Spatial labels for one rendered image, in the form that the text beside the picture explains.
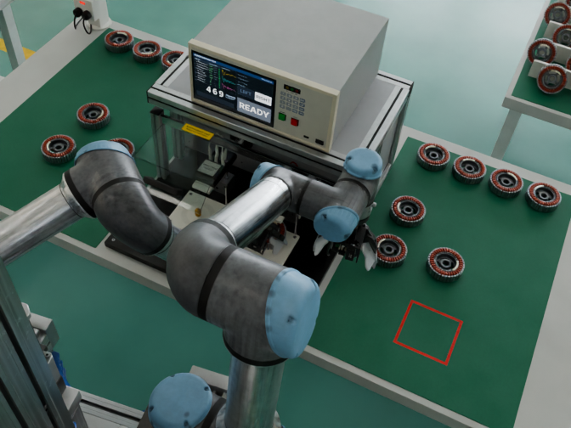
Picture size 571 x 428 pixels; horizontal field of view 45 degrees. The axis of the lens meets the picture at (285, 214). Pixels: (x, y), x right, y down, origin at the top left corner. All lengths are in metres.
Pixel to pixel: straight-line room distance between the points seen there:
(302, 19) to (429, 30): 2.47
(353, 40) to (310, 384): 1.37
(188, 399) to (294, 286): 0.44
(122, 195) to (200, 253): 0.45
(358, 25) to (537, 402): 1.14
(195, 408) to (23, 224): 0.53
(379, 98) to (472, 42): 2.36
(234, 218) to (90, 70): 1.74
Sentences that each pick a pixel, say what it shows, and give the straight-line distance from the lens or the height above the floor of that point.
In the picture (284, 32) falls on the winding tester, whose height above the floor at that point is 1.32.
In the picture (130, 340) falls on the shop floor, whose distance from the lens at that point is 2.84.
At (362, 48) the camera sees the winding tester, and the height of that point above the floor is 1.32.
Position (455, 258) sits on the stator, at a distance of 2.17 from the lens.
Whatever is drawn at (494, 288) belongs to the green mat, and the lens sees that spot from 2.18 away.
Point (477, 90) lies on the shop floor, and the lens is 4.06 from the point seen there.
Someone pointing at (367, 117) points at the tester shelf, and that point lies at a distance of 2.02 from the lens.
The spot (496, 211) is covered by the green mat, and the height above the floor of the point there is 0.75.
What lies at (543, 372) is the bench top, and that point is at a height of 0.75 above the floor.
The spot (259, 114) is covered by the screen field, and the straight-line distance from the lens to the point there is 1.93.
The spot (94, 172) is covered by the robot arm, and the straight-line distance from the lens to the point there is 1.45.
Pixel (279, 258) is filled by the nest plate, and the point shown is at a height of 0.78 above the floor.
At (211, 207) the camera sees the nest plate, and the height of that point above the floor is 0.78.
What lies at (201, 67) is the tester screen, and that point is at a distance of 1.93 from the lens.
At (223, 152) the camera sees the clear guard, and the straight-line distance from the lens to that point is 1.95.
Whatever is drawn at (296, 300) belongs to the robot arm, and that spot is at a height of 1.68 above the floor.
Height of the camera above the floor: 2.45
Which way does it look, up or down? 50 degrees down
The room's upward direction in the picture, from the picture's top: 5 degrees clockwise
